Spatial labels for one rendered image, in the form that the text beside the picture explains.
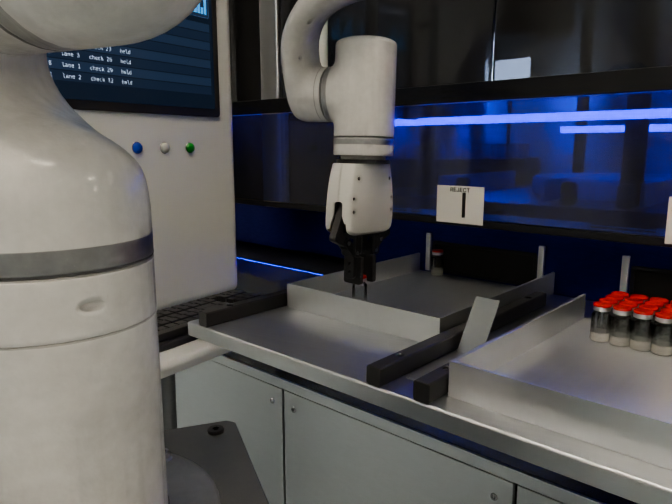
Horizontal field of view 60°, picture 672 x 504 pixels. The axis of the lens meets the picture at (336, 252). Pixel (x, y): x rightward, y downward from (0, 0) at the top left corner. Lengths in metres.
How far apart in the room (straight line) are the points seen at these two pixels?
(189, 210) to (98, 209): 0.84
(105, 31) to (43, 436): 0.21
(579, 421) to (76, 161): 0.41
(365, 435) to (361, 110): 0.67
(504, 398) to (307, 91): 0.49
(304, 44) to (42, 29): 0.52
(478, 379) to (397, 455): 0.63
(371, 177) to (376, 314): 0.19
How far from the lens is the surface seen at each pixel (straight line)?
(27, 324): 0.34
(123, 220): 0.34
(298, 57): 0.82
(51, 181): 0.33
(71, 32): 0.33
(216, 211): 1.22
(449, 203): 0.96
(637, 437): 0.51
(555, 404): 0.52
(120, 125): 1.08
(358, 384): 0.60
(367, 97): 0.78
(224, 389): 1.51
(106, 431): 0.36
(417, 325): 0.71
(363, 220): 0.79
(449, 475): 1.11
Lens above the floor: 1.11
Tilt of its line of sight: 10 degrees down
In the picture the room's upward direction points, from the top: straight up
